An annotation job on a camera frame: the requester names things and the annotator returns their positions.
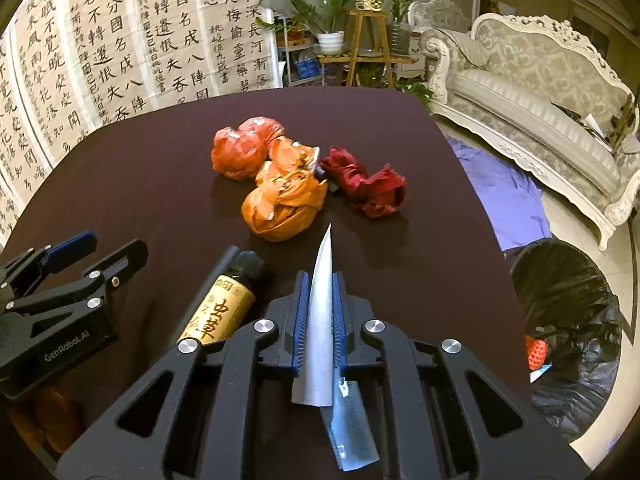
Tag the potted plant white pot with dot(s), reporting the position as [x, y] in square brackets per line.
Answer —
[331, 42]

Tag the brown long object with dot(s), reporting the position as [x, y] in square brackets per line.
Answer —
[625, 120]

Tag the small black packet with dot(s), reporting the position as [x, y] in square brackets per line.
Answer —
[327, 181]

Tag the red foam fruit net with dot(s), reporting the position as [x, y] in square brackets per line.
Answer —
[536, 353]

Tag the ornate white carved sofa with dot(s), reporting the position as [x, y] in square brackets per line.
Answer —
[525, 110]

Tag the white paper booklet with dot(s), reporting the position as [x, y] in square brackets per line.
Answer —
[594, 127]

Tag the yellow label bottle black cap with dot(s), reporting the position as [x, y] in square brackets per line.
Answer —
[220, 305]

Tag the small leafy floor plant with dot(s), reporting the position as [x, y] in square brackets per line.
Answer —
[417, 91]

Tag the black trash bin with bag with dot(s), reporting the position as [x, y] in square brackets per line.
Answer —
[575, 300]

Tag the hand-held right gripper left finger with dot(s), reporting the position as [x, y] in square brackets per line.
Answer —
[300, 325]

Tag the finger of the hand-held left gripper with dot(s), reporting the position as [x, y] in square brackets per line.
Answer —
[120, 262]
[70, 245]

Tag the small gold ornament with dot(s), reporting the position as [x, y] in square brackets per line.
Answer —
[368, 3]

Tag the white metal shelf rack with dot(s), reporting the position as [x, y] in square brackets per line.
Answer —
[290, 50]

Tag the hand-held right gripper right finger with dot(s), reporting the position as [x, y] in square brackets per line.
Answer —
[340, 330]

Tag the person's left hand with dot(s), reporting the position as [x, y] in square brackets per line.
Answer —
[55, 410]

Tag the ornate white carved armchair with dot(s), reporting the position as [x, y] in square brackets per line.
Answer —
[445, 15]

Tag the red-orange paper ball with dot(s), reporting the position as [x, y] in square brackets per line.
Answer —
[235, 152]
[262, 129]

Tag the purple floor cloth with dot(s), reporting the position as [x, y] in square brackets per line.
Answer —
[500, 185]

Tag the orange printed paper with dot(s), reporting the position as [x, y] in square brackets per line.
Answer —
[292, 157]

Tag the white tube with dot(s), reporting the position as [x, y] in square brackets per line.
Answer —
[320, 320]

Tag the dark red paper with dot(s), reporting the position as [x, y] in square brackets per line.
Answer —
[370, 185]

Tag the wooden plant stand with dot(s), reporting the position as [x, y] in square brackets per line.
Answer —
[367, 35]

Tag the large orange paper ball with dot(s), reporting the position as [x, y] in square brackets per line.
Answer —
[282, 210]

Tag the dark brown table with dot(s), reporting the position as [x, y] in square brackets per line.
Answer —
[150, 185]

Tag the blue box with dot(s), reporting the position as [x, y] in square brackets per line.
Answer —
[306, 68]

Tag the tall leafy plant dark pot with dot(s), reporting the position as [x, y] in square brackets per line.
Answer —
[400, 35]

